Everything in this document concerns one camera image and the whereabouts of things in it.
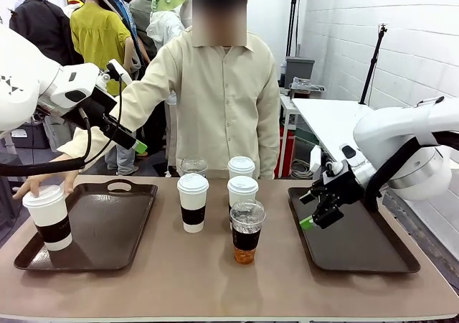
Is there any person's left forearm cream sleeve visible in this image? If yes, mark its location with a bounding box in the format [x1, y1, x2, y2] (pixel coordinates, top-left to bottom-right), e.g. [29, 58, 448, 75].
[257, 113, 282, 180]

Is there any brown plastic serving tray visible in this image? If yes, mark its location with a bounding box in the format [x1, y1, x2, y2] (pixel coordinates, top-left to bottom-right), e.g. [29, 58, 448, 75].
[287, 186, 422, 275]
[13, 179, 159, 272]

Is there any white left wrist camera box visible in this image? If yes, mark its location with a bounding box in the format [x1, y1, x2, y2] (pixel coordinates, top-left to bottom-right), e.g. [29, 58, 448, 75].
[106, 58, 134, 86]

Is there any black tripod stand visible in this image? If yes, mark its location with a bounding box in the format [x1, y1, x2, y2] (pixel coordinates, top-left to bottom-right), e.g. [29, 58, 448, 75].
[358, 23, 389, 106]

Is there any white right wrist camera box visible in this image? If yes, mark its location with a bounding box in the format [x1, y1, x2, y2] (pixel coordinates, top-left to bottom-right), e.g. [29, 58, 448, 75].
[309, 144, 323, 174]

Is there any grey plastic box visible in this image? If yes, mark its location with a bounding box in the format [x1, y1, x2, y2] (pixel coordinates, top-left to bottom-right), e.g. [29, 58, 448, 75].
[284, 56, 316, 89]

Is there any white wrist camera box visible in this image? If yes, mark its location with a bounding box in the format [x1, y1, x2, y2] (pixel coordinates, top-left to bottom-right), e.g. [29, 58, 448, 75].
[309, 144, 323, 174]
[106, 58, 134, 86]

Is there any bystander with blue lanyard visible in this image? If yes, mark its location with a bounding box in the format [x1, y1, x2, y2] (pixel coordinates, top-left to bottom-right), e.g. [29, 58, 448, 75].
[103, 0, 152, 69]

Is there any person's right forearm cream sleeve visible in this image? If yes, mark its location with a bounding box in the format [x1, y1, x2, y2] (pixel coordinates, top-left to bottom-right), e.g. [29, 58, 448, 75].
[57, 80, 161, 162]

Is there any person in cream shirt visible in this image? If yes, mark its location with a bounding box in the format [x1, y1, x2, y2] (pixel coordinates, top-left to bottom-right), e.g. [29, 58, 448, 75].
[118, 0, 282, 180]

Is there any dark storage case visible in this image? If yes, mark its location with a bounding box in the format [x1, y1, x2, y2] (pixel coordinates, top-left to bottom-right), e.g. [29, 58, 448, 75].
[9, 121, 52, 150]

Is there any mannequin in white jacket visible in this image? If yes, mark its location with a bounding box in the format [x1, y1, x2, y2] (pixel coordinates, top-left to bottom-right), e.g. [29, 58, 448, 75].
[146, 9, 188, 52]

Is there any mannequin in grey-green vest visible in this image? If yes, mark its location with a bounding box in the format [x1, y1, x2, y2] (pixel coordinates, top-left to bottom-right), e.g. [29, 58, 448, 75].
[128, 0, 158, 60]

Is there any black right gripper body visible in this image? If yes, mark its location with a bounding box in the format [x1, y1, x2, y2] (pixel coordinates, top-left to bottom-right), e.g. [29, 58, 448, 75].
[311, 160, 366, 209]

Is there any white side table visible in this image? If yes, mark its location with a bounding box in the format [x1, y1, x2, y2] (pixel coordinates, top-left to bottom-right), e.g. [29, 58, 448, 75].
[278, 95, 381, 179]

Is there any clear plastic iced coffee cup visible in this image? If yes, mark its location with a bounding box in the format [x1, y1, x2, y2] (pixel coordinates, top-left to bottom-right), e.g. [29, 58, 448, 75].
[179, 155, 209, 178]
[229, 200, 267, 266]

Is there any red box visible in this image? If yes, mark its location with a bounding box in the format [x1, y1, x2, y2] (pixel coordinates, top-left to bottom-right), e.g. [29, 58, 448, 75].
[275, 124, 297, 179]

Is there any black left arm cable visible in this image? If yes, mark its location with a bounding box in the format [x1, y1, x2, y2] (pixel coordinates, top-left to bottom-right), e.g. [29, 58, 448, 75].
[0, 73, 125, 178]

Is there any clear plastic desk item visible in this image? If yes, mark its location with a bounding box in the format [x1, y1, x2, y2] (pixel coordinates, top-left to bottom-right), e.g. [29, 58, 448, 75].
[289, 76, 327, 100]

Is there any white paper coffee cup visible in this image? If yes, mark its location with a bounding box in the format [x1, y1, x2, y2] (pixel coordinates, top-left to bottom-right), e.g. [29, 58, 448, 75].
[227, 175, 260, 231]
[227, 156, 256, 179]
[176, 173, 210, 235]
[22, 184, 74, 253]

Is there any person's right hand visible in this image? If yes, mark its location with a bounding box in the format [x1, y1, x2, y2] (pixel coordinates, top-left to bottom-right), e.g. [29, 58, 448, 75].
[12, 169, 80, 200]

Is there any black vertical light stand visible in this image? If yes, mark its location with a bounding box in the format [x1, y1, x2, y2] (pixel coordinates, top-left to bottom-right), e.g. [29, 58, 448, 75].
[285, 0, 304, 58]

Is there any black right arm hose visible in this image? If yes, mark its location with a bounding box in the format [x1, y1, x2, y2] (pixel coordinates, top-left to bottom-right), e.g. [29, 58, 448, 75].
[364, 131, 459, 213]

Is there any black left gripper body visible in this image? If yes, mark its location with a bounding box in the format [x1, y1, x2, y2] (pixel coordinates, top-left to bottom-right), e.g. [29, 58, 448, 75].
[70, 87, 119, 132]

